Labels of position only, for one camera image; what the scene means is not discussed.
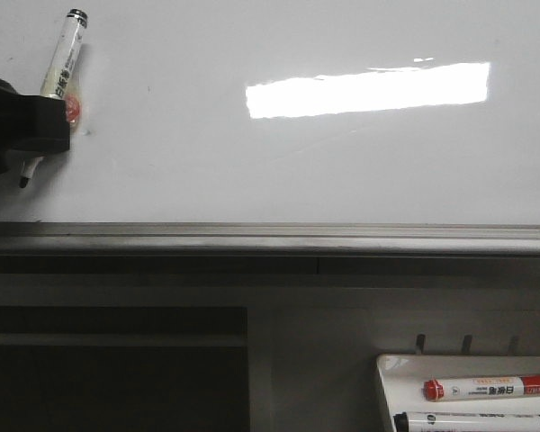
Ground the white marker tray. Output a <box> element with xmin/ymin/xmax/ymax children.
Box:
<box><xmin>376</xmin><ymin>354</ymin><xmax>540</xmax><ymax>431</ymax></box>

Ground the red capped whiteboard marker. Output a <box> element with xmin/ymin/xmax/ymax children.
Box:
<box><xmin>422</xmin><ymin>374</ymin><xmax>540</xmax><ymax>402</ymax></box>

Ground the white whiteboard with grey frame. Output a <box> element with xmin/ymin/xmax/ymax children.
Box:
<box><xmin>0</xmin><ymin>1</ymin><xmax>540</xmax><ymax>255</ymax></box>

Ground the black capped marker in tray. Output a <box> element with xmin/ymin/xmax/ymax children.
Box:
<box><xmin>393</xmin><ymin>412</ymin><xmax>540</xmax><ymax>432</ymax></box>

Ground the black whiteboard marker with magnet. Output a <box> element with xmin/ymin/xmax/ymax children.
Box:
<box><xmin>18</xmin><ymin>7</ymin><xmax>90</xmax><ymax>189</ymax></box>

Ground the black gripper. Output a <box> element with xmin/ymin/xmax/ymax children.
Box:
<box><xmin>0</xmin><ymin>78</ymin><xmax>70</xmax><ymax>175</ymax></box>

